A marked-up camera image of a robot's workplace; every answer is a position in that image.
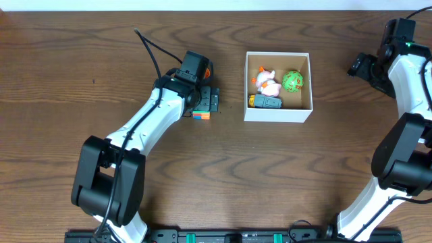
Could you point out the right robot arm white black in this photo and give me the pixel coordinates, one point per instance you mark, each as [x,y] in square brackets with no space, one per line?
[399,172]

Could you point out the orange round gear toy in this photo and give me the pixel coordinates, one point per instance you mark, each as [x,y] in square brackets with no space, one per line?
[207,73]

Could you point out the white cardboard box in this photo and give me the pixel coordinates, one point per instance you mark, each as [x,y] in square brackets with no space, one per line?
[295,106]

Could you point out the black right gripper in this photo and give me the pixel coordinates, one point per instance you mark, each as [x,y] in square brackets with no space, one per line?
[362,67]

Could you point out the green polyhedral dice ball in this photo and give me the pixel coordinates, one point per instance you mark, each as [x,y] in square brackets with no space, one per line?
[292,81]

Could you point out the grey yellow toy truck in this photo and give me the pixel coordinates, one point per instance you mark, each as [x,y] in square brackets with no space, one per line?
[264,102]

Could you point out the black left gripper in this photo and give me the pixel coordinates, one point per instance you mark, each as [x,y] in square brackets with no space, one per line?
[207,100]

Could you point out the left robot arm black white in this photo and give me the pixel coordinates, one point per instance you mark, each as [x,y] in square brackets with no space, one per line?
[109,181]

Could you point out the multicoloured block cube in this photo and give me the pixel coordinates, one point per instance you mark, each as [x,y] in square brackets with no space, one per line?
[201,115]

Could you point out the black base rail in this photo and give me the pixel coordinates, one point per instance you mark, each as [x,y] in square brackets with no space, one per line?
[174,236]

